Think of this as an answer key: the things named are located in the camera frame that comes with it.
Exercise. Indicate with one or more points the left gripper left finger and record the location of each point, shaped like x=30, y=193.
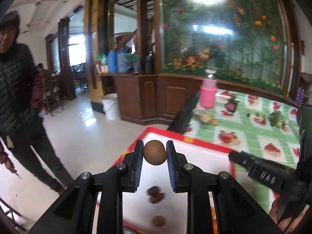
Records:
x=133, y=162

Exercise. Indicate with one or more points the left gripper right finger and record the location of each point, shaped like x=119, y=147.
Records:
x=176, y=162

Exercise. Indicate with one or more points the brown longan fruit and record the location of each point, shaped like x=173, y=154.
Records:
x=154, y=152

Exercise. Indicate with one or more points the dark jujube date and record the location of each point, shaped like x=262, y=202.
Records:
x=154, y=190

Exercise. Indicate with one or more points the red jujube date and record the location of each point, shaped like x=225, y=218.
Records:
x=156, y=198

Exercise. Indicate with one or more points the orange tangerine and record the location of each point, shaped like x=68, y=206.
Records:
x=214, y=221

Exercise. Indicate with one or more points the red white tray box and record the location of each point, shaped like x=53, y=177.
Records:
x=185, y=212

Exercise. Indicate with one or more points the snack packets pile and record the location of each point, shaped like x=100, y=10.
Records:
x=206, y=119

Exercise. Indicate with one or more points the white plastic bucket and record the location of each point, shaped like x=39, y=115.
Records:
x=110, y=107

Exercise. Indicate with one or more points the wooden cabinet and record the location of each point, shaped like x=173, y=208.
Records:
x=150, y=99

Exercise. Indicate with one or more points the green bok choy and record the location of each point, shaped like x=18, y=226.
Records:
x=277, y=119

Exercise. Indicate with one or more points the pink knit-sleeved bottle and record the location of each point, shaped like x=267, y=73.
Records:
x=208, y=91

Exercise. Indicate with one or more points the black jar with cork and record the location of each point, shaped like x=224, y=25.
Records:
x=231, y=105

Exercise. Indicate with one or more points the blue thermos jug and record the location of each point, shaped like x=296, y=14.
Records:
x=112, y=62

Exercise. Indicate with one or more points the person in dark jacket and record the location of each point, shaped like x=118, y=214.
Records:
x=22, y=130

